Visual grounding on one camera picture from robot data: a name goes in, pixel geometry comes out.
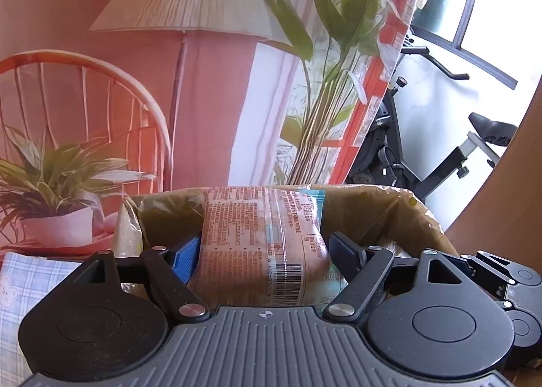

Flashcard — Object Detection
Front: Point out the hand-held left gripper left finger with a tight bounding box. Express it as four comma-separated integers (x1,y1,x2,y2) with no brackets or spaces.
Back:
80,234,211,322

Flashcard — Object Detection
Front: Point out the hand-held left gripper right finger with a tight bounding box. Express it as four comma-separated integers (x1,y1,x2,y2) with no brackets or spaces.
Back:
324,231,467,323

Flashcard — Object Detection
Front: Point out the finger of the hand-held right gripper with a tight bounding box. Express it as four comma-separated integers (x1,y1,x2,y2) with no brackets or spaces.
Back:
461,250,541,300

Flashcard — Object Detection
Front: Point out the cardboard box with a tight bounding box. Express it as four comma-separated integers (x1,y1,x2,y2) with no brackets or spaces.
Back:
112,184,461,307

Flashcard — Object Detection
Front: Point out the brown printed snack packet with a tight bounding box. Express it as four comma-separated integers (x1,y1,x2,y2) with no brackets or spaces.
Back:
188,186,350,308

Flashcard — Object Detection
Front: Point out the black exercise bike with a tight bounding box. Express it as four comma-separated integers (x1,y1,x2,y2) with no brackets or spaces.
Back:
345,46,519,204

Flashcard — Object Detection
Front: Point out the checked tablecloth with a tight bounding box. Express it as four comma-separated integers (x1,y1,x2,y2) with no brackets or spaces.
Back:
0,252,87,387

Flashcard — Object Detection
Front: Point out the printed room backdrop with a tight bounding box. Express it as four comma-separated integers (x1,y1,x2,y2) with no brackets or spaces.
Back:
0,0,429,253

